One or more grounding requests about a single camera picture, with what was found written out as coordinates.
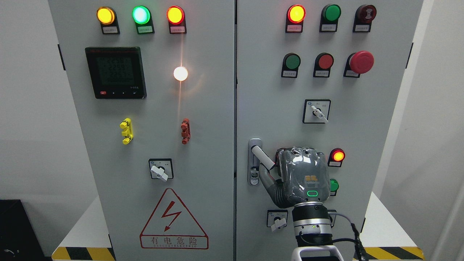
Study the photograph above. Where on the upper right rotary selector switch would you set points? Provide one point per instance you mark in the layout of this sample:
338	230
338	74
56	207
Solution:
316	111

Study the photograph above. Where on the black box lower left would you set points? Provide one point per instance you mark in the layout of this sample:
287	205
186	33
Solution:
18	241

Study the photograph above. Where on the red lit indicator lower right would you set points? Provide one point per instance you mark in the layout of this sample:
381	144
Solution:
336	157

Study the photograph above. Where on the grey cabinet left door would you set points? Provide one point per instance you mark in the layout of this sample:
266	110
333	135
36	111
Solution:
203	168

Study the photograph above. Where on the green push button second row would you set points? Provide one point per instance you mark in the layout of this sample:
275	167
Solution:
290	66

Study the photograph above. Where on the red-orange indicator light left door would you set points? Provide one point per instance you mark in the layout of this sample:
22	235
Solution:
176	20

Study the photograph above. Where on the red push button second row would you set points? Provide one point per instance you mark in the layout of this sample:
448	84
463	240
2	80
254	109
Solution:
323	64

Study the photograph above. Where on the green push button top row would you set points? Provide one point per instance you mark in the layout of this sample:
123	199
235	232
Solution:
329	18

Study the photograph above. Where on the red emergency stop mushroom button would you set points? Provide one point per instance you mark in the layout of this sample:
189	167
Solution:
358	63

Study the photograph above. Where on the grey robot hand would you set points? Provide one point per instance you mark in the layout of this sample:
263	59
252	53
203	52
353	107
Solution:
301	175

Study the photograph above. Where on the yellow indicator light top left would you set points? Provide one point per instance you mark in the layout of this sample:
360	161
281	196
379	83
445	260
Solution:
108	20

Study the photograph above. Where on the silver door handle latch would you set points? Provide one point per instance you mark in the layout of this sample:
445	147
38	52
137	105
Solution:
257	156

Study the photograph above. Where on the left door rotary selector switch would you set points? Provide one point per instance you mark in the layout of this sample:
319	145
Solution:
161	168

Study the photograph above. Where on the red lit indicator top right door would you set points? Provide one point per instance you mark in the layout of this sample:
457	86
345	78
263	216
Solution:
295	18

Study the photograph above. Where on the white platform with hazard stripes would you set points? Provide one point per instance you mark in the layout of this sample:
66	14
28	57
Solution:
382	236

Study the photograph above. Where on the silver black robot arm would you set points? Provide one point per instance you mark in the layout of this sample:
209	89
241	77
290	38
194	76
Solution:
313	232

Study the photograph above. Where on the dark red buzzer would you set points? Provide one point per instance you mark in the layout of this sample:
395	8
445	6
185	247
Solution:
364	16

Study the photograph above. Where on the red terminal connector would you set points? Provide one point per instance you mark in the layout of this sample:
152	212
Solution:
185	131

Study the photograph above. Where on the black knob selector switch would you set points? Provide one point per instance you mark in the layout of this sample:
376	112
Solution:
332	217

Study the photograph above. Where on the bottom white rotary selector switch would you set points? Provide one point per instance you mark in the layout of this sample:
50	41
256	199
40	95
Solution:
276	219

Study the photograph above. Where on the white lit indicator light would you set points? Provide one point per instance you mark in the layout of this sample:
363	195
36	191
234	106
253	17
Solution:
180	73

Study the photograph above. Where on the red electric warning triangle sticker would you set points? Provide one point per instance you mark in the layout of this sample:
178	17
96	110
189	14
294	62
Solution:
172	225

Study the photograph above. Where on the grey cabinet right door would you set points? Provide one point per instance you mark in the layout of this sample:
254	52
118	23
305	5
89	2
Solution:
270	107

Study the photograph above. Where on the yellow terminal connector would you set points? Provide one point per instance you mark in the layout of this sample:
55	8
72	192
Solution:
127	131

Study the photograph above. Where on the grey cabinet door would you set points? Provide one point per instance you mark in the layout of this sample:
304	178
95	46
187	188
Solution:
203	168
270	107

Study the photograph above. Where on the black digital power meter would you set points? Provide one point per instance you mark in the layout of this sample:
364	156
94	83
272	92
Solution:
116	72

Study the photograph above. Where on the green lit indicator light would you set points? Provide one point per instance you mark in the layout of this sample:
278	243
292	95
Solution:
143	20

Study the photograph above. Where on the green push button bottom right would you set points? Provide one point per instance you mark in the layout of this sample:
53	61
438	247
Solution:
334	186

